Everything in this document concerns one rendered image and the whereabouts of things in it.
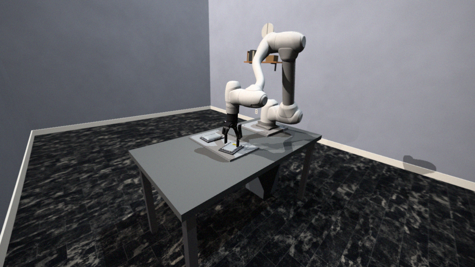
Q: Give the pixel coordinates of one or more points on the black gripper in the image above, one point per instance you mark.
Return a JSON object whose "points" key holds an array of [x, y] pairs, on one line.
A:
{"points": [[238, 132]]}

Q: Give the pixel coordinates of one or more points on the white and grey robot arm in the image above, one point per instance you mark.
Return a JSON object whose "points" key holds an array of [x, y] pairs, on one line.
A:
{"points": [[288, 45]]}

